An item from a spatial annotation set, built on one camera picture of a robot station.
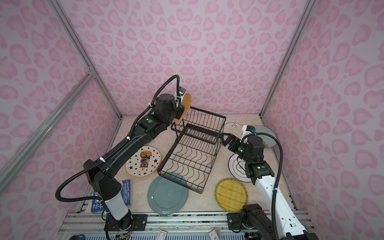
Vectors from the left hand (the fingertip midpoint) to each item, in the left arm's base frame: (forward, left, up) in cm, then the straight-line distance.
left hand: (177, 97), depth 74 cm
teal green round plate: (-35, +8, -41) cm, 55 cm away
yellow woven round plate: (-35, -27, -39) cm, 60 cm away
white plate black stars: (-16, +24, -38) cm, 48 cm away
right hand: (-15, -24, -13) cm, 31 cm away
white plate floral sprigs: (+11, -37, -39) cm, 55 cm away
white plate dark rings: (-20, -33, -40) cm, 55 cm away
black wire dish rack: (-16, -5, -38) cm, 41 cm away
